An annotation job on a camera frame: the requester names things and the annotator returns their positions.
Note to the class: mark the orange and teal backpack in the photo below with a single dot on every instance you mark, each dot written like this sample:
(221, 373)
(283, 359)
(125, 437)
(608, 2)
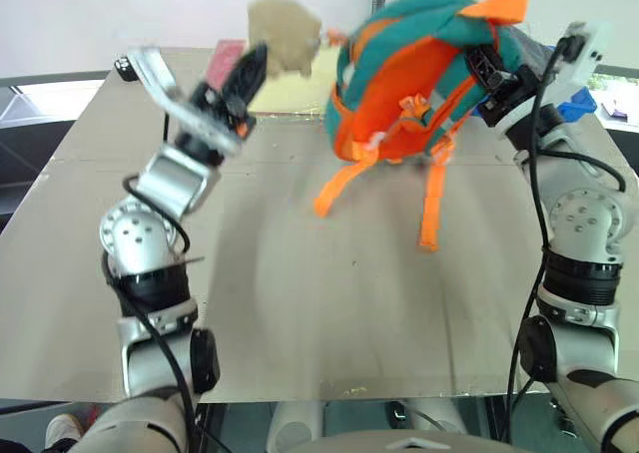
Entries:
(389, 99)

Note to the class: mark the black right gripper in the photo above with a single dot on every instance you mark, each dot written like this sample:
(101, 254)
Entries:
(514, 91)

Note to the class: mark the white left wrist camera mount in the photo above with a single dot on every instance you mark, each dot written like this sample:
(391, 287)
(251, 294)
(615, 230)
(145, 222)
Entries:
(165, 89)

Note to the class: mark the yellow flat pad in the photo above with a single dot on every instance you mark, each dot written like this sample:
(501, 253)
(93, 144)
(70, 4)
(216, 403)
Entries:
(294, 96)

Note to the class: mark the white and red shoe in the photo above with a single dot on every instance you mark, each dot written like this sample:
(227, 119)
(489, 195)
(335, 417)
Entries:
(62, 430)

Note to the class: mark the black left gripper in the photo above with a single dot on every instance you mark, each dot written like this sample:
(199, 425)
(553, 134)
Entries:
(224, 106)

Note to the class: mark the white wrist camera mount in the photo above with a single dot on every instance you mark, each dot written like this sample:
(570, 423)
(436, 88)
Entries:
(165, 89)
(589, 56)

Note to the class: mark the blue plastic bin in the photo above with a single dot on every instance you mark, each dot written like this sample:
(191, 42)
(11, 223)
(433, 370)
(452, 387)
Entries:
(579, 105)

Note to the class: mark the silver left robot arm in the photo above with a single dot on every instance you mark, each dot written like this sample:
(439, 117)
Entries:
(170, 183)

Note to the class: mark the small purple item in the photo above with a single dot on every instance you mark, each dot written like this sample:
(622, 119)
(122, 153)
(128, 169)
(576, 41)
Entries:
(615, 111)

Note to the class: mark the small black device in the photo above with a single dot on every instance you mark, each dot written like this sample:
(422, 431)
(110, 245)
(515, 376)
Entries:
(125, 69)

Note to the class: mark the pink red flat packet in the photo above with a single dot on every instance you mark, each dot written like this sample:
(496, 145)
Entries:
(222, 64)

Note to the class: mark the beige plush toy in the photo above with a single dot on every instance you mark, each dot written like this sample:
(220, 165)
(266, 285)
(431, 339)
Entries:
(284, 34)

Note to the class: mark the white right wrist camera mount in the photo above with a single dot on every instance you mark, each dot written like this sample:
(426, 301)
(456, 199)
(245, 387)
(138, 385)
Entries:
(589, 56)

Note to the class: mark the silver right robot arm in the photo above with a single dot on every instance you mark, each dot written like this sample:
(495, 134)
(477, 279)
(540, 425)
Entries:
(581, 223)

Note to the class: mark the dark grey fabric item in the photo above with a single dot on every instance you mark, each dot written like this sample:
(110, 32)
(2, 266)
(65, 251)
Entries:
(534, 51)

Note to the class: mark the white rounded robot leg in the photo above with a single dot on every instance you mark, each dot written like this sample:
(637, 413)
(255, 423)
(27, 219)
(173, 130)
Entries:
(294, 425)
(434, 415)

